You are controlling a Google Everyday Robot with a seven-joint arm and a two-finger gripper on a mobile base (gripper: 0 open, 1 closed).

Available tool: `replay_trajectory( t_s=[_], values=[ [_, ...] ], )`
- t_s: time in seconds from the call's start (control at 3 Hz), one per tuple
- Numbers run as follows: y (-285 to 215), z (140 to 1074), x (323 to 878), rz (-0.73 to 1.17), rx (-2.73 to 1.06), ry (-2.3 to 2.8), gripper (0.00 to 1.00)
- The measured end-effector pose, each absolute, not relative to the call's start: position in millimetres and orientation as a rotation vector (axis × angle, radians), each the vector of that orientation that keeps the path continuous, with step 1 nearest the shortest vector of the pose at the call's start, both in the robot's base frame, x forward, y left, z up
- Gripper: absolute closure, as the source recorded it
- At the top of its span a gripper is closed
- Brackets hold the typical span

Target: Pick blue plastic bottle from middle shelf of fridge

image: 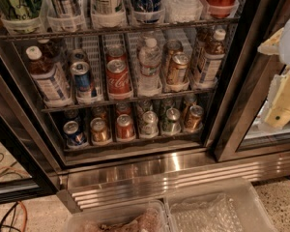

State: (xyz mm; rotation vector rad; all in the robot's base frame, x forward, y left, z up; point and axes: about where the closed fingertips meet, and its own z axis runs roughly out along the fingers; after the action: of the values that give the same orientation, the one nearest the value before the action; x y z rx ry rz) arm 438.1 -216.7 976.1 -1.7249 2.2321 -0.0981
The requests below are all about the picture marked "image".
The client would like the right rear tea bottle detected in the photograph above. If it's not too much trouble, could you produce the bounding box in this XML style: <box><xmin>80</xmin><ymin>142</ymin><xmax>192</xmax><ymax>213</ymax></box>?
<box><xmin>193</xmin><ymin>27</ymin><xmax>212</xmax><ymax>67</ymax></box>

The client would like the clear plastic bin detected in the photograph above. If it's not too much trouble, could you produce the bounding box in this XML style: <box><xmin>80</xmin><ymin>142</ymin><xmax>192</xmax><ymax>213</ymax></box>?
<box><xmin>64</xmin><ymin>200</ymin><xmax>170</xmax><ymax>232</ymax></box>
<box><xmin>164</xmin><ymin>178</ymin><xmax>277</xmax><ymax>232</ymax></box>

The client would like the rear red coca-cola can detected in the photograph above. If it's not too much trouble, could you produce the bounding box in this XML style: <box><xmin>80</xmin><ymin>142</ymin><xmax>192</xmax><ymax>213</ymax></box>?
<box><xmin>105</xmin><ymin>45</ymin><xmax>127</xmax><ymax>62</ymax></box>

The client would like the red can bottom shelf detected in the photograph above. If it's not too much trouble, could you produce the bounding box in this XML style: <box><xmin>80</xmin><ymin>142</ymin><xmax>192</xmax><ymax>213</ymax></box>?
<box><xmin>116</xmin><ymin>114</ymin><xmax>134</xmax><ymax>139</ymax></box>

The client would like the rear pepsi can middle shelf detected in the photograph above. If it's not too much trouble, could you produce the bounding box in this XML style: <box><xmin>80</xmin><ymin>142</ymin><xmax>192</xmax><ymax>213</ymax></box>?
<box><xmin>69</xmin><ymin>48</ymin><xmax>88</xmax><ymax>64</ymax></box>

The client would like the rear gold can middle shelf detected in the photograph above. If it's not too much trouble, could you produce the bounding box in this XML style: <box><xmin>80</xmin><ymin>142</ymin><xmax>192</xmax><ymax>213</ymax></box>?
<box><xmin>162</xmin><ymin>40</ymin><xmax>183</xmax><ymax>72</ymax></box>

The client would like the clear water bottle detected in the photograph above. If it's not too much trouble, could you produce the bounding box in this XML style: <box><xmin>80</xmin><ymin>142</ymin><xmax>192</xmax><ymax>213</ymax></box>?
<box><xmin>138</xmin><ymin>38</ymin><xmax>161</xmax><ymax>91</ymax></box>

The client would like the gold can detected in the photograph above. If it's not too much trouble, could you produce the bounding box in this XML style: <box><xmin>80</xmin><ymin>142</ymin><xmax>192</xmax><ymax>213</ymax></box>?
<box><xmin>184</xmin><ymin>105</ymin><xmax>204</xmax><ymax>130</ymax></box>
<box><xmin>90</xmin><ymin>117</ymin><xmax>110</xmax><ymax>143</ymax></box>

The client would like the right front tea bottle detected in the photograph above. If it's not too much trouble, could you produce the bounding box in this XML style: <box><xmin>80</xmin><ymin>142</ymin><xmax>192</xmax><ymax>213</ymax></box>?
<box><xmin>196</xmin><ymin>28</ymin><xmax>226</xmax><ymax>83</ymax></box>

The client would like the gold can shelf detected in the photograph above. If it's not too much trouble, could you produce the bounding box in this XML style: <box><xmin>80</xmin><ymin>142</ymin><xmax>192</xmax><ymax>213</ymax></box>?
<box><xmin>162</xmin><ymin>40</ymin><xmax>183</xmax><ymax>72</ymax></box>
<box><xmin>167</xmin><ymin>52</ymin><xmax>189</xmax><ymax>85</ymax></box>

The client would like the right clear plastic bin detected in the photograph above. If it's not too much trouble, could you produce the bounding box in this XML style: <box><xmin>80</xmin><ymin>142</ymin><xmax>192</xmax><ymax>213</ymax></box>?
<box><xmin>164</xmin><ymin>178</ymin><xmax>277</xmax><ymax>232</ymax></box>

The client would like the front blue pepsi can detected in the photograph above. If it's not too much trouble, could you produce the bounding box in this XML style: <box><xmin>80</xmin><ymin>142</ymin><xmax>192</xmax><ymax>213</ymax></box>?
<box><xmin>70</xmin><ymin>61</ymin><xmax>97</xmax><ymax>99</ymax></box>

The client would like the fridge right glass door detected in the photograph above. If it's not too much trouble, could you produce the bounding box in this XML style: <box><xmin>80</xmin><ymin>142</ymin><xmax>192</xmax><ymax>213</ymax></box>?
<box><xmin>213</xmin><ymin>0</ymin><xmax>290</xmax><ymax>161</ymax></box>

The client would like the orange cable on floor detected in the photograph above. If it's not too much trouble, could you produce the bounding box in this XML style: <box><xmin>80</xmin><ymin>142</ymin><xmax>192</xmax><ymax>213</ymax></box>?
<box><xmin>0</xmin><ymin>166</ymin><xmax>32</xmax><ymax>232</ymax></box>

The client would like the clear bottle top shelf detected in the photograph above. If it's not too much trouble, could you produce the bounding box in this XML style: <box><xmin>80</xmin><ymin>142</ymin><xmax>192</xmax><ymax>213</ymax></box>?
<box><xmin>163</xmin><ymin>0</ymin><xmax>203</xmax><ymax>23</ymax></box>

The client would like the steel fridge bottom grille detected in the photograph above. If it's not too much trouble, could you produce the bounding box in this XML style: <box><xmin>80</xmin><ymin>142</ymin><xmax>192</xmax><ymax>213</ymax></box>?
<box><xmin>57</xmin><ymin>150</ymin><xmax>290</xmax><ymax>213</ymax></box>

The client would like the front gold can middle shelf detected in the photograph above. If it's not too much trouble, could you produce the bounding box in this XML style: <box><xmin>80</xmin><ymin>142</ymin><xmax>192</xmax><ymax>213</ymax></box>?
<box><xmin>167</xmin><ymin>52</ymin><xmax>189</xmax><ymax>85</ymax></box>

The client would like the front red coca-cola can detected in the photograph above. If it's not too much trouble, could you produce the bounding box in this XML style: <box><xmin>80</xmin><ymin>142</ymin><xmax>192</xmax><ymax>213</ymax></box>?
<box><xmin>106</xmin><ymin>59</ymin><xmax>131</xmax><ymax>95</ymax></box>

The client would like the left clear plastic bin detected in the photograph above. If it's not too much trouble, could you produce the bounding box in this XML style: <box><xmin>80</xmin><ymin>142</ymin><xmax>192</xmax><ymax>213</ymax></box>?
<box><xmin>64</xmin><ymin>200</ymin><xmax>170</xmax><ymax>232</ymax></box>

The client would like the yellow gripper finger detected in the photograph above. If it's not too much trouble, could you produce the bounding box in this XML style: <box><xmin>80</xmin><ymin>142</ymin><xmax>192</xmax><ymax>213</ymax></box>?
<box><xmin>264</xmin><ymin>71</ymin><xmax>290</xmax><ymax>129</ymax></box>
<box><xmin>257</xmin><ymin>28</ymin><xmax>283</xmax><ymax>55</ymax></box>

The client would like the gold can bottom right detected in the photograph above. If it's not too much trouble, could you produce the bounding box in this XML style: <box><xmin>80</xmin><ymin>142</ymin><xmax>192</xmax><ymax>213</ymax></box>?
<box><xmin>184</xmin><ymin>105</ymin><xmax>204</xmax><ymax>130</ymax></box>

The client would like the red coca-cola can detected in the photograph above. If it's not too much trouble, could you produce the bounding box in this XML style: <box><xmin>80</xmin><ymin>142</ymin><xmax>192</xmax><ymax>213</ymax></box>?
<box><xmin>105</xmin><ymin>45</ymin><xmax>127</xmax><ymax>62</ymax></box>
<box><xmin>106</xmin><ymin>59</ymin><xmax>131</xmax><ymax>95</ymax></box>

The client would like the blue pepsi can bottom shelf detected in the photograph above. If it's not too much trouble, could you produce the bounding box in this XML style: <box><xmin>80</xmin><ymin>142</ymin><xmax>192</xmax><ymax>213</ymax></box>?
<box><xmin>63</xmin><ymin>121</ymin><xmax>87</xmax><ymax>146</ymax></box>

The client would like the green can bottom shelf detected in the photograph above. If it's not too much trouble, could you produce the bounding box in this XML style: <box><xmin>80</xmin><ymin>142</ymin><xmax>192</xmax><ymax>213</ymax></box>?
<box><xmin>161</xmin><ymin>108</ymin><xmax>181</xmax><ymax>133</ymax></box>

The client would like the gold can bottom left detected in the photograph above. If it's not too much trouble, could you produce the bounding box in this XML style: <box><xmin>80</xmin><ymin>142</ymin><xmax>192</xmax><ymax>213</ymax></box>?
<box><xmin>90</xmin><ymin>117</ymin><xmax>110</xmax><ymax>143</ymax></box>

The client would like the fridge glass door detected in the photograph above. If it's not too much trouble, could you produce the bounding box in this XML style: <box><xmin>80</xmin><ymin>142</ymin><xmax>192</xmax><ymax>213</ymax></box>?
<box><xmin>213</xmin><ymin>0</ymin><xmax>290</xmax><ymax>161</ymax></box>
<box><xmin>0</xmin><ymin>74</ymin><xmax>58</xmax><ymax>204</ymax></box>

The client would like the fridge left glass door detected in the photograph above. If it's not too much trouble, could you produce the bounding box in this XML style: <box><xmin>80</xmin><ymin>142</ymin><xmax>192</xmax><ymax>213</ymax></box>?
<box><xmin>0</xmin><ymin>74</ymin><xmax>58</xmax><ymax>204</ymax></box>

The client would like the silver can bottom shelf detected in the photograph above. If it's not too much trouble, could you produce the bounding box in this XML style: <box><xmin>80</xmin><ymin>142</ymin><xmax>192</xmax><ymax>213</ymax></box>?
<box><xmin>140</xmin><ymin>111</ymin><xmax>158</xmax><ymax>136</ymax></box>

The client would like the brown tea bottle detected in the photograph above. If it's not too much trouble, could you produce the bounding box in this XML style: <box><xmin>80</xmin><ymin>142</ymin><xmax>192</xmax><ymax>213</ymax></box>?
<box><xmin>26</xmin><ymin>46</ymin><xmax>73</xmax><ymax>107</ymax></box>
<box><xmin>38</xmin><ymin>39</ymin><xmax>61</xmax><ymax>60</ymax></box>

